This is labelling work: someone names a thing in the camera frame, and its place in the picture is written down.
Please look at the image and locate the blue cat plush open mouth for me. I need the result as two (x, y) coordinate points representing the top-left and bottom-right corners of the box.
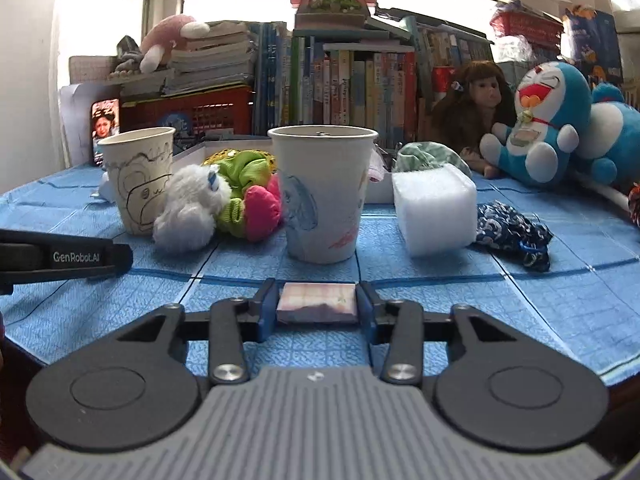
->
(480, 61), (592, 189)

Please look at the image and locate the green checked cloth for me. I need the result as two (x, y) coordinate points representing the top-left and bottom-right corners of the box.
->
(395, 141), (472, 177)

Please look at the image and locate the blue patterned tablecloth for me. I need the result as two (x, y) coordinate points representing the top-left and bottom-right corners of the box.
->
(0, 160), (640, 381)

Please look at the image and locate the paper cup with black drawing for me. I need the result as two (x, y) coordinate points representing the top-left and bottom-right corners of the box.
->
(97, 127), (177, 236)

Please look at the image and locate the clear plastic bag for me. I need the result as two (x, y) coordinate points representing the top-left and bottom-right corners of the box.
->
(492, 35), (536, 63)

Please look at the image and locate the grey plush toy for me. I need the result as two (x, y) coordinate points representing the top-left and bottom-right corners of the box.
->
(114, 35), (144, 74)

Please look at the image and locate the paper cup with coloured drawing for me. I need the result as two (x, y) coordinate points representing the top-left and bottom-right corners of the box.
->
(267, 125), (379, 264)

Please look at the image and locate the blue and white plush toy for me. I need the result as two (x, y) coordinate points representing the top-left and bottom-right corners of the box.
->
(570, 81), (640, 189)

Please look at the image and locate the pink soft block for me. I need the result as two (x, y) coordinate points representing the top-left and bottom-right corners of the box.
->
(276, 282), (359, 324)

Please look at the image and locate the brown-haired doll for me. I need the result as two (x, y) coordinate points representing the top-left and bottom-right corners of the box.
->
(430, 60), (517, 179)

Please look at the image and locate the large red plastic basket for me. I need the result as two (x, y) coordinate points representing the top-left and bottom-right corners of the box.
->
(120, 85), (254, 139)

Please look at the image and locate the white foam block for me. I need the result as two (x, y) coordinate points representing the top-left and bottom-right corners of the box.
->
(391, 162), (477, 257)

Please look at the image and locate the dark blue patterned cloth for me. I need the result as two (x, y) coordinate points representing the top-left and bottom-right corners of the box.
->
(472, 200), (554, 272)

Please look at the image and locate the white paper sheet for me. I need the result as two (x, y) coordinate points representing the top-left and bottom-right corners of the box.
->
(59, 84), (101, 167)

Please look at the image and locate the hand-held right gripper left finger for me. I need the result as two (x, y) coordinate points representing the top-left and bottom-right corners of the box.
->
(114, 277), (279, 386)

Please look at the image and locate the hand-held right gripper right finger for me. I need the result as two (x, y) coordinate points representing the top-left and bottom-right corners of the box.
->
(356, 280), (526, 386)

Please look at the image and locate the blue printed box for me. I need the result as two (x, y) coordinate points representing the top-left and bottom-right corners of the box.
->
(560, 5), (624, 87)

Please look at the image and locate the white rod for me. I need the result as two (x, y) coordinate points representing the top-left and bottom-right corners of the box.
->
(570, 170), (633, 212)

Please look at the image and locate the white cardboard box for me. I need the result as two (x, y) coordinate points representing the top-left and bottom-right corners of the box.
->
(172, 139), (397, 204)

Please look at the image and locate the white fluffy plush toy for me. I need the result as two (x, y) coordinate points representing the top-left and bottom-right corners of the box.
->
(152, 162), (233, 253)

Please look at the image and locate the pink and white plush toy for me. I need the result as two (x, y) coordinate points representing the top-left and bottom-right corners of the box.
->
(139, 14), (211, 74)

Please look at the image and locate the smartphone with lit screen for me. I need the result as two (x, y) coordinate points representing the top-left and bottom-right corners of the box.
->
(91, 98), (121, 166)

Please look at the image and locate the row of upright books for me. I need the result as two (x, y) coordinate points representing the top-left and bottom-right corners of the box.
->
(252, 22), (493, 142)

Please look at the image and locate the stack of flat books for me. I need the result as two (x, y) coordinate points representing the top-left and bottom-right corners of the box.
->
(167, 21), (258, 97)

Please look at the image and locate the red mesh basket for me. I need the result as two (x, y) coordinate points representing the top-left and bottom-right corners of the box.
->
(490, 2), (564, 52)

